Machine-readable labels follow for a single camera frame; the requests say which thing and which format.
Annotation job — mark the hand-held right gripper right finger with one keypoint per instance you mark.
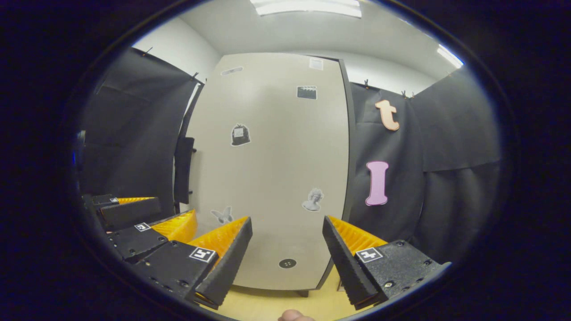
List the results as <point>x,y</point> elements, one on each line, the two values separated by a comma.
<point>345,263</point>

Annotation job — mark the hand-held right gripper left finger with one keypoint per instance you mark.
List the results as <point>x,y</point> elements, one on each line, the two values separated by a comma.
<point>227,265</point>

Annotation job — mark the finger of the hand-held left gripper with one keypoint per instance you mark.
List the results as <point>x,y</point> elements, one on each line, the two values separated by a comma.
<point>131,214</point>
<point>136,240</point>

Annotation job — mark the beige cabinet door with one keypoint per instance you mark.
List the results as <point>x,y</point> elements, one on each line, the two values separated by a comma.
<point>276,169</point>

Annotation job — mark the black backdrop cloth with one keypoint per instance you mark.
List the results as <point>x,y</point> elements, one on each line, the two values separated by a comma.
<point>129,142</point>

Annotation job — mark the ceiling light panel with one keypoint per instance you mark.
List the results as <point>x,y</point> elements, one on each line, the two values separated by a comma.
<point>308,6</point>
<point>449,55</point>

